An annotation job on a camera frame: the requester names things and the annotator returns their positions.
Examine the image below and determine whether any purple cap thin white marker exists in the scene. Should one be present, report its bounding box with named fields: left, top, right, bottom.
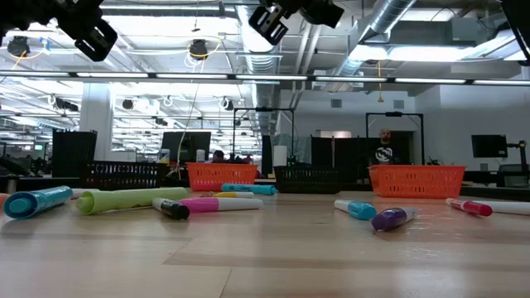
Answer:
left=371, top=206, right=419, bottom=232

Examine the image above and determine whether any black cap thin white marker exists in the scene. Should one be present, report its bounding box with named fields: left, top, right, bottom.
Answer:
left=152, top=197, right=191, bottom=221

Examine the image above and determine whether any black computer monitor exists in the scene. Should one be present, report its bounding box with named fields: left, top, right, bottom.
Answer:
left=470, top=134, right=508, bottom=159
left=161, top=131, right=212, bottom=166

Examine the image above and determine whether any orange plastic lattice basket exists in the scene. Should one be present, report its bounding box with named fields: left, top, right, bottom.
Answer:
left=185, top=161, right=258, bottom=192
left=367, top=164, right=467, bottom=199

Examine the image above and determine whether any white paper roll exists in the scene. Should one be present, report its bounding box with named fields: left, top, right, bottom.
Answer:
left=272, top=145, right=288, bottom=166

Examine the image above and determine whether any black plastic lattice basket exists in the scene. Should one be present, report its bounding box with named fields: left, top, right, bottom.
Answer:
left=274, top=165, right=343, bottom=195
left=80, top=161, right=169, bottom=190

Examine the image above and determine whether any blue cap thin white marker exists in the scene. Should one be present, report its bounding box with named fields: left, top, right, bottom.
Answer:
left=333, top=199, right=378, bottom=221

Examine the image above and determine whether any silver ventilation duct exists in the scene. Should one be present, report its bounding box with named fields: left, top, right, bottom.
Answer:
left=330, top=0, right=418, bottom=78

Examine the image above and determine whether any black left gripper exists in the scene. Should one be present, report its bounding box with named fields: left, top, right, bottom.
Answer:
left=0, top=0, right=119, bottom=63

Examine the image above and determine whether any yellow cap thin white marker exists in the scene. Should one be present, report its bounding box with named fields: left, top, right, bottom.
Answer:
left=213, top=190, right=256, bottom=199

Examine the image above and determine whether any black partition panel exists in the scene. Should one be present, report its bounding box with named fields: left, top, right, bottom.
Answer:
left=51, top=130, right=99, bottom=178
left=311, top=136, right=384, bottom=169

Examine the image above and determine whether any black background rig frame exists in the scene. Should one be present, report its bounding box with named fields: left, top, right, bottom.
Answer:
left=365, top=111, right=426, bottom=166
left=232, top=106, right=296, bottom=166

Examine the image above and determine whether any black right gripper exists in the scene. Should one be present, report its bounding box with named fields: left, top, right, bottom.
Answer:
left=248, top=0, right=345, bottom=46

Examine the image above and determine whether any red cap thin white marker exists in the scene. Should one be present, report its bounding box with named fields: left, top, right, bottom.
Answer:
left=445, top=197, right=494, bottom=218

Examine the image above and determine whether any black ceiling cord reel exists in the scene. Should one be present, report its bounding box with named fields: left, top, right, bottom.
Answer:
left=188, top=38, right=210, bottom=62
left=6, top=35, right=32, bottom=58

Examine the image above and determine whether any light green Sharpie highlighter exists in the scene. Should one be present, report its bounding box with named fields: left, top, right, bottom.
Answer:
left=75, top=186, right=190, bottom=216

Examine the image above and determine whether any blue Sharpie highlighter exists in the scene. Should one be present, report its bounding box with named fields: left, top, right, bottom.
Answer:
left=221, top=183, right=277, bottom=197
left=2, top=185, right=75, bottom=220

